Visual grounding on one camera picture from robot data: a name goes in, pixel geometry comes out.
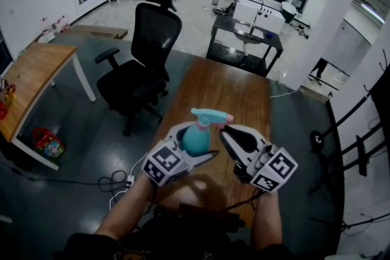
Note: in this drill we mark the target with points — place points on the white plastic bottle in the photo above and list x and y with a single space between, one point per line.
64 26
44 27

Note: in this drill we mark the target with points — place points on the wooden white-legged table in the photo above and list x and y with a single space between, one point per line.
36 70

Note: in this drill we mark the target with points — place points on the teal spray bottle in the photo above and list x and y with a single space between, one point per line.
196 143

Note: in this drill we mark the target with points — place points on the teal pink spray bottle head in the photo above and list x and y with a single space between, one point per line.
210 115

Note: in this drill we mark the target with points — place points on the black sink table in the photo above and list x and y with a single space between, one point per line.
222 26

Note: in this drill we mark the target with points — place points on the person's right forearm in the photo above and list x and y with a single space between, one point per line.
266 222

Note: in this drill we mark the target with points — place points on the pile of colourful small toys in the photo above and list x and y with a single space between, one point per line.
10 94

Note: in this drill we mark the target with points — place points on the red container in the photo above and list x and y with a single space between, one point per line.
3 111

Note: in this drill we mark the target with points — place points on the black wheeled display stand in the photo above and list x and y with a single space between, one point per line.
361 155

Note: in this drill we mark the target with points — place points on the grey trash bin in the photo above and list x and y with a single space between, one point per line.
215 1

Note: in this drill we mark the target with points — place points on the small blue object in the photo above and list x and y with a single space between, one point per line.
269 36

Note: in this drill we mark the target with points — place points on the flat wooden planks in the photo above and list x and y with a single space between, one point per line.
94 31

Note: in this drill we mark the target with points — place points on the white box appliance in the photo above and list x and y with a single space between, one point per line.
272 19

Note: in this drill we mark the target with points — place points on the person's left forearm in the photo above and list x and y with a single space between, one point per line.
128 210

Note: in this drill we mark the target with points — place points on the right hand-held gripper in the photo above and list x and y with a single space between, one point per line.
274 167

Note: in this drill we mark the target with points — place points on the person's black shirt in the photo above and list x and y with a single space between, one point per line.
170 246

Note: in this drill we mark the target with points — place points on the red toy box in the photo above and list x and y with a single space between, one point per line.
48 143

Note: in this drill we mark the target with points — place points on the white sink basin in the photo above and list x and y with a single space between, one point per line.
243 28

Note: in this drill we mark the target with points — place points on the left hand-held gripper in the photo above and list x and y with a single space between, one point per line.
166 161

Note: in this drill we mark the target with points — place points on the white power strip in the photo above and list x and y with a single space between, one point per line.
130 181

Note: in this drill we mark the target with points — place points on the black tub white rim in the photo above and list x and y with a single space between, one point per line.
289 12

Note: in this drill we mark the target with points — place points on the black mesh office chair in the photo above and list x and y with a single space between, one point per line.
155 30

